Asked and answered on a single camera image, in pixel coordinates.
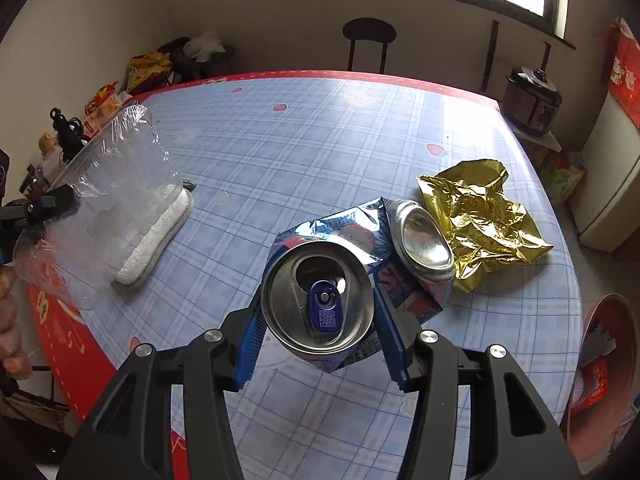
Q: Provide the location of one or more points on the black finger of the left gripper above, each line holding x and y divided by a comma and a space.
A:
20, 214

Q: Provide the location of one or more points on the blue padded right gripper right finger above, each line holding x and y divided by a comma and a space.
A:
513, 435

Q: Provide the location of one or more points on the checkered blue tablecloth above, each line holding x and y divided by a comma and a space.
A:
268, 153

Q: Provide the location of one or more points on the white foam net sleeve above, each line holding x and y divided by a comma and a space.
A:
145, 256

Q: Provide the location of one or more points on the pink round trash bin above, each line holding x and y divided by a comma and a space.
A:
604, 379

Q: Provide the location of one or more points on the black round-back chair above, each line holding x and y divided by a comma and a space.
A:
372, 30

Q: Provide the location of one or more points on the clear plastic container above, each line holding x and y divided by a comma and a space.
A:
125, 180

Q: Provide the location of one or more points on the green white shopping bag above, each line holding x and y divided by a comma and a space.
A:
560, 173

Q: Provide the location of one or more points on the red hanging cloth organizer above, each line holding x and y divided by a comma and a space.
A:
623, 80

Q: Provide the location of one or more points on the gold foil wrapper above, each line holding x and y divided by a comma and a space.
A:
484, 229

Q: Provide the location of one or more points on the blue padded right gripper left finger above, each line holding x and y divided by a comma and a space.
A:
127, 434

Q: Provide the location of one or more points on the cream double-door refrigerator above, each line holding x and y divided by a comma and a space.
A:
605, 206

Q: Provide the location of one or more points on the crushed blue white can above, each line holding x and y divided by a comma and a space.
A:
325, 278

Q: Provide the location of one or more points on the silver electric pressure cooker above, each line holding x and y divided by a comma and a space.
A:
531, 101

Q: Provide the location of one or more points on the person's left hand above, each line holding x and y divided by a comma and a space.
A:
13, 358

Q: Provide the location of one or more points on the small white side table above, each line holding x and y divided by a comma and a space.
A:
547, 141

